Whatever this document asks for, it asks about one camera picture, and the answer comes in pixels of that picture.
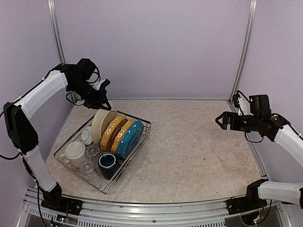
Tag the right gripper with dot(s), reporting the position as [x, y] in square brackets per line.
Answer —
[234, 125]

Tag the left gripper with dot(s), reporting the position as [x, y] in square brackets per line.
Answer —
[97, 103]

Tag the cream bird plate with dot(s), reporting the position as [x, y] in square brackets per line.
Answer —
[100, 123]

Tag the yellow dotted plate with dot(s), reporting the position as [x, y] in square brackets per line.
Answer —
[111, 132]
[120, 135]

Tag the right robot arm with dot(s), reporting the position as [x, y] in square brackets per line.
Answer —
[254, 114]

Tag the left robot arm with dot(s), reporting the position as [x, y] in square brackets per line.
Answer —
[82, 78]

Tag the dark teal striped bowl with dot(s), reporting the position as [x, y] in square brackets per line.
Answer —
[86, 136]

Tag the blue dotted plate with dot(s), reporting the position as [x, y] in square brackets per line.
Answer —
[130, 140]

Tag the clear glass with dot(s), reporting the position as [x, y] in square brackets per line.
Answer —
[93, 152]
[86, 168]

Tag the white cup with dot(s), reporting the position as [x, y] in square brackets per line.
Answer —
[74, 154]

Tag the dark blue mug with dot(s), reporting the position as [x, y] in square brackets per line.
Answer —
[108, 165]

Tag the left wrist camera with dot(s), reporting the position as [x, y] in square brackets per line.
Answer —
[101, 84]

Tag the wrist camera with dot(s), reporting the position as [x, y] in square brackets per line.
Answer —
[101, 84]
[239, 103]

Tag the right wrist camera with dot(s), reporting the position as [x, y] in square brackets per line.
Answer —
[239, 103]

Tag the wire dish rack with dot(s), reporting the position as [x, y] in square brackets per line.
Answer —
[96, 179]

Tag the right aluminium post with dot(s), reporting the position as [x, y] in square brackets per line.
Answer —
[245, 47]

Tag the aluminium post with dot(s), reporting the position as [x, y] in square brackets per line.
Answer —
[56, 30]
[245, 47]

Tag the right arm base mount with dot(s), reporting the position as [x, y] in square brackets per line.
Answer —
[242, 204]

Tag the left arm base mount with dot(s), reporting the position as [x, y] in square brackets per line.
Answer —
[65, 205]

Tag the left aluminium post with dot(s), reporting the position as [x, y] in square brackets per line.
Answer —
[56, 30]

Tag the aluminium front rail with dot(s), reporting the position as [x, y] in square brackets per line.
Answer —
[98, 213]

